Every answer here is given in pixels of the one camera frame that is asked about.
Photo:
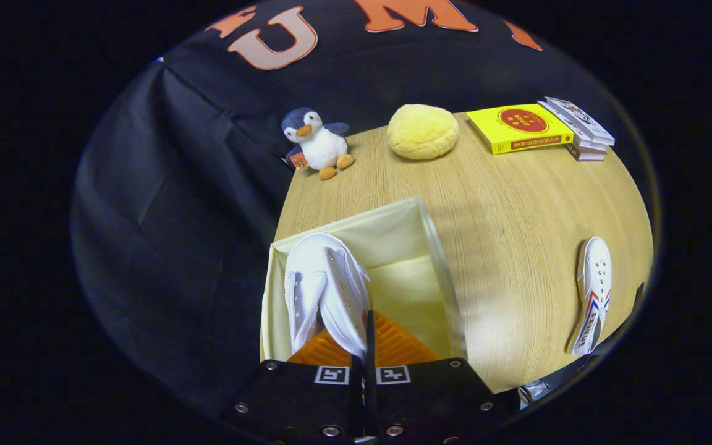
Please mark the yellow book with red circle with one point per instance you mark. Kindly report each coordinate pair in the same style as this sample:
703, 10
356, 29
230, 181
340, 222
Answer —
517, 123

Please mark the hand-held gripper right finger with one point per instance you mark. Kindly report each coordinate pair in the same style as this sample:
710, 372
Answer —
369, 346

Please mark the yellow round plush cushion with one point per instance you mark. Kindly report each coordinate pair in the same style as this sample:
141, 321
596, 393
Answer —
423, 131

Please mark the penguin plush toy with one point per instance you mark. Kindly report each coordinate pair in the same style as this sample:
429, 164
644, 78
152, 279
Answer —
322, 148

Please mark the white canvas shoe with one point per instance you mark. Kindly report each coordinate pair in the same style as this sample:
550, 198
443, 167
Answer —
596, 272
331, 278

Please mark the beige fabric storage box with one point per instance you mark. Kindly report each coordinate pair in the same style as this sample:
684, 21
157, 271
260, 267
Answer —
405, 290

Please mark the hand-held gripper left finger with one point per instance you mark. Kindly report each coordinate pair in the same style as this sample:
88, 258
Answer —
294, 395

